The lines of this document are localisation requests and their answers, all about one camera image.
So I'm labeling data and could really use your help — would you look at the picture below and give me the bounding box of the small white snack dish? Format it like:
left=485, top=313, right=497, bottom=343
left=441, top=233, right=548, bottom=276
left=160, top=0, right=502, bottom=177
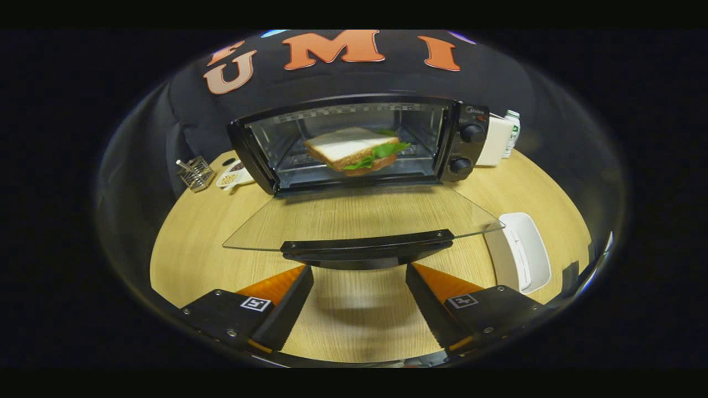
left=216, top=160, right=255, bottom=191

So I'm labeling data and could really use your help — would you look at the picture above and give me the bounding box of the lettuce sandwich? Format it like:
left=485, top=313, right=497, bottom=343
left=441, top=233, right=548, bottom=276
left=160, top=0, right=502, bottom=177
left=303, top=127, right=412, bottom=176

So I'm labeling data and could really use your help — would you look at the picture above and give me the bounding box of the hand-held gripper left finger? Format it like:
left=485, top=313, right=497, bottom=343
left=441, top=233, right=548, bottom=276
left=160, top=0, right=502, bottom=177
left=180, top=264, right=315, bottom=354

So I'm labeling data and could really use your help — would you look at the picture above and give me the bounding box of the white green-label bottle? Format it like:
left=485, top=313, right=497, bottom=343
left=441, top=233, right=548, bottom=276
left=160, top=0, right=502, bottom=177
left=502, top=109, right=521, bottom=159

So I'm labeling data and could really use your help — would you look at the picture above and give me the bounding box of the white pop-up toaster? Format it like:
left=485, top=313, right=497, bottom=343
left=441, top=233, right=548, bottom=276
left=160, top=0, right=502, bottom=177
left=476, top=113, right=515, bottom=166

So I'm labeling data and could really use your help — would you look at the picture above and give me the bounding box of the white rectangular plate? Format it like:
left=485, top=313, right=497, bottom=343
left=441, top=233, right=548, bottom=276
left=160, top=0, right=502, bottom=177
left=484, top=212, right=552, bottom=294

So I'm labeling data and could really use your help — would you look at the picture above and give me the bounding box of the metal wire basket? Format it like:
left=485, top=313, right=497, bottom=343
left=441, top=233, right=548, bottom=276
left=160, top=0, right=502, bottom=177
left=176, top=156, right=215, bottom=192

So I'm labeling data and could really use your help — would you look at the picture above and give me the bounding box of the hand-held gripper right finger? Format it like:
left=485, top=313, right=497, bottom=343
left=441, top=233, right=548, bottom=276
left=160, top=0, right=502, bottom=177
left=405, top=263, right=548, bottom=354

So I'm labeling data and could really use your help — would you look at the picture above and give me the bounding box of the black toaster oven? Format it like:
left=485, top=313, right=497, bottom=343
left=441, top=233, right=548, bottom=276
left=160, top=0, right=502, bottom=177
left=222, top=94, right=505, bottom=270

